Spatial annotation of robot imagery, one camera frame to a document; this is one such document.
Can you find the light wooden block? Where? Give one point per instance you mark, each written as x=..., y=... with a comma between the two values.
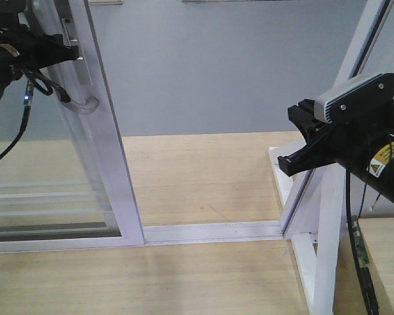
x=378, y=236

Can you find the light wooden base board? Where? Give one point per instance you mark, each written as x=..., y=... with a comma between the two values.
x=180, y=179

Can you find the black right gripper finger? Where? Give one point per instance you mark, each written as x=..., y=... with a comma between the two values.
x=302, y=116
x=319, y=151

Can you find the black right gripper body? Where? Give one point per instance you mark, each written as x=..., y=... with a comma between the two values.
x=350, y=126

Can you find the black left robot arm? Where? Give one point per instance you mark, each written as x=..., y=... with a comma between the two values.
x=9, y=19

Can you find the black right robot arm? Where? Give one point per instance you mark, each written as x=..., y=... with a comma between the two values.
x=377, y=169

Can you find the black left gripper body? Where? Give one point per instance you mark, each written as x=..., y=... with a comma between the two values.
x=35, y=50

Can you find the white framed sliding glass door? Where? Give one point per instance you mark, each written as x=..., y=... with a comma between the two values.
x=26, y=114

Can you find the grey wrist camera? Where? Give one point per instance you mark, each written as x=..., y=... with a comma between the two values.
x=358, y=96

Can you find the grey door handle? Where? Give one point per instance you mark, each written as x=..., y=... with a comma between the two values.
x=90, y=105

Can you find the white triangular support bracket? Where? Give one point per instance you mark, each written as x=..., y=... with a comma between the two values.
x=313, y=220

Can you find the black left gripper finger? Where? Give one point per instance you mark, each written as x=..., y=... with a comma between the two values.
x=56, y=51

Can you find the white fixed door frame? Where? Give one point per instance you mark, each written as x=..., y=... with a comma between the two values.
x=216, y=233

